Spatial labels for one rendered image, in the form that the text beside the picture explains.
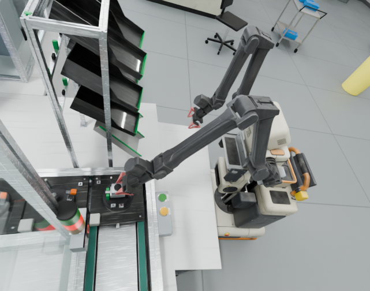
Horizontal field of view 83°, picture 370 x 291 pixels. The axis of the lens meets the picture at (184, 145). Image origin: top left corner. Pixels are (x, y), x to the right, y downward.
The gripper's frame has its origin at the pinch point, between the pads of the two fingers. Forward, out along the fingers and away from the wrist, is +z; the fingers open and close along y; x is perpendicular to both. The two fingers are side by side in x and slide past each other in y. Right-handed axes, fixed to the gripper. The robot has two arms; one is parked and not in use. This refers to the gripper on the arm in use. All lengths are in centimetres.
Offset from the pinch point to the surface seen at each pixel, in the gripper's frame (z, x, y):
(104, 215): 11.7, 2.9, 8.0
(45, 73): -19, -44, -19
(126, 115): -13.3, -6.6, -30.4
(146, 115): 2, 28, -63
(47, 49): 49, -26, -124
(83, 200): 17.7, -4.0, 0.4
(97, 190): 14.0, 0.2, -4.3
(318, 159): -103, 273, -73
